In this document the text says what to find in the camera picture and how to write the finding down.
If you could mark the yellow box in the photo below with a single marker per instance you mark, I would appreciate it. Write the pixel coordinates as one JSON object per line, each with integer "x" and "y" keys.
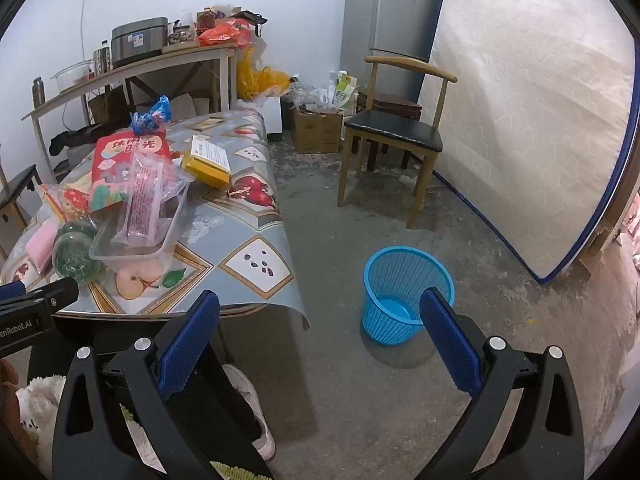
{"x": 200, "y": 167}

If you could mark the brown cardboard box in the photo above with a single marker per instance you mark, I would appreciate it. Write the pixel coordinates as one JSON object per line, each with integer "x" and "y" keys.
{"x": 107, "y": 107}

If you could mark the blue plastic basket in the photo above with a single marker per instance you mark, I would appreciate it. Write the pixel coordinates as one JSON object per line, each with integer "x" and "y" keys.
{"x": 395, "y": 280}

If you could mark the fruit print tablecloth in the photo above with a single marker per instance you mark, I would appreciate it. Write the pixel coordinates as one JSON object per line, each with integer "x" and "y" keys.
{"x": 240, "y": 230}

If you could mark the pink packet in clear wrapper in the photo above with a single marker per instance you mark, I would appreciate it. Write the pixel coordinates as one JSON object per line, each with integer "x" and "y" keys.
{"x": 145, "y": 200}

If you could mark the wooden chair black seat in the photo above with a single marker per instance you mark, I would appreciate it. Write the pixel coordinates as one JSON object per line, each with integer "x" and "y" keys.
{"x": 395, "y": 132}

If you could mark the grey rice cooker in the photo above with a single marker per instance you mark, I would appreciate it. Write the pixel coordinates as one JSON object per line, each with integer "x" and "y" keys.
{"x": 140, "y": 42}

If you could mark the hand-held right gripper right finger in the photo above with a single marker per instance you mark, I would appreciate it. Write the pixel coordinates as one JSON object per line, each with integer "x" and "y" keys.
{"x": 445, "y": 340}

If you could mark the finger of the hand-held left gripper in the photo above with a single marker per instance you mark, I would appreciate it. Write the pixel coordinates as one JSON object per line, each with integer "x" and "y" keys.
{"x": 52, "y": 294}

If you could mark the person's white pink shoe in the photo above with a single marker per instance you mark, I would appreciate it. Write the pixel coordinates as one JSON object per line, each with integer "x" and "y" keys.
{"x": 252, "y": 410}

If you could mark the grey refrigerator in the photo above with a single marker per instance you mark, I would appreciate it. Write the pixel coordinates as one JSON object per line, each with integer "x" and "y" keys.
{"x": 385, "y": 10}

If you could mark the clear plastic bowl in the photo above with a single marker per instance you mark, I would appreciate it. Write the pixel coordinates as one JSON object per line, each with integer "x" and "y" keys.
{"x": 75, "y": 76}

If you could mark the black bag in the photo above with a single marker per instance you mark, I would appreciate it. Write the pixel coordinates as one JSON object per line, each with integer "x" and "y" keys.
{"x": 252, "y": 20}

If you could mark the black cloth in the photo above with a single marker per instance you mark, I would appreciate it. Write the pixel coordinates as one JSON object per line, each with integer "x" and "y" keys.
{"x": 75, "y": 139}

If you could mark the clear plastic tray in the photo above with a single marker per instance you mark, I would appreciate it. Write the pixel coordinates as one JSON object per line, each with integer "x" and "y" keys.
{"x": 145, "y": 260}

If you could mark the red snack bag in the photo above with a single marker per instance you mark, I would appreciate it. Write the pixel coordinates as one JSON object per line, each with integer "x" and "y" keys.
{"x": 125, "y": 152}

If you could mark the white quilted mattress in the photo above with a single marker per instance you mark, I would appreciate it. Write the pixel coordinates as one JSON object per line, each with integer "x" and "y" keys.
{"x": 525, "y": 110}

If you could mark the steel cup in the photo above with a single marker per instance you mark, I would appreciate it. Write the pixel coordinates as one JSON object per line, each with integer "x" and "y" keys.
{"x": 101, "y": 60}

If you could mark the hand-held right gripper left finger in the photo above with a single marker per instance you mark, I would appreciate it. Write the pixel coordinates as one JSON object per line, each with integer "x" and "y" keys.
{"x": 190, "y": 340}

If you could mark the orange red plastic bag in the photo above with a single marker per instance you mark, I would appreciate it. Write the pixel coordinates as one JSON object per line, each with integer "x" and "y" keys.
{"x": 225, "y": 34}

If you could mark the blue candy bag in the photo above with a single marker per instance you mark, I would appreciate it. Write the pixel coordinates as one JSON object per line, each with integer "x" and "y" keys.
{"x": 150, "y": 117}

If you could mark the clear plastic bags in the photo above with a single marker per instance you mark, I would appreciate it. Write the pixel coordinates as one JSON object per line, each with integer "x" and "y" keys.
{"x": 312, "y": 97}

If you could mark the white side table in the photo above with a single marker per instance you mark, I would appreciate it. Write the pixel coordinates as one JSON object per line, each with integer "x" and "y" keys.
{"x": 165, "y": 57}

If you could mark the brown thermos bottle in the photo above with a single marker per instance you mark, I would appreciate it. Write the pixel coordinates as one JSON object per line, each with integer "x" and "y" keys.
{"x": 38, "y": 92}

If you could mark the white cabinet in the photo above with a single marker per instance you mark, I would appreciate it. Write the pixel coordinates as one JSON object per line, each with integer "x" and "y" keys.
{"x": 272, "y": 120}

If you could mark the person's left hand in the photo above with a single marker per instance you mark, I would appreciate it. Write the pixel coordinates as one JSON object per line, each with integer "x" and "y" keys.
{"x": 6, "y": 375}

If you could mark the green round container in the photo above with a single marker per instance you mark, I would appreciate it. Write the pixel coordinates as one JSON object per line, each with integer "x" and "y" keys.
{"x": 75, "y": 255}

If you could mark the red yellow snack packet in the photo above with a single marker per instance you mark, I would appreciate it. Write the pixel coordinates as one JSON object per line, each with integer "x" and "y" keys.
{"x": 70, "y": 200}

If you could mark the red lidded jar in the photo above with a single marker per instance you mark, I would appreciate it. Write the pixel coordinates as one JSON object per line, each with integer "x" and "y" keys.
{"x": 205, "y": 21}

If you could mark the pink cloth pack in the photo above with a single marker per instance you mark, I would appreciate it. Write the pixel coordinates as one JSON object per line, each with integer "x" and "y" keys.
{"x": 42, "y": 245}

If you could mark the yellow plastic bag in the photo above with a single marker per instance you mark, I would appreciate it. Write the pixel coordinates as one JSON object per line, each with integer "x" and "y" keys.
{"x": 260, "y": 80}

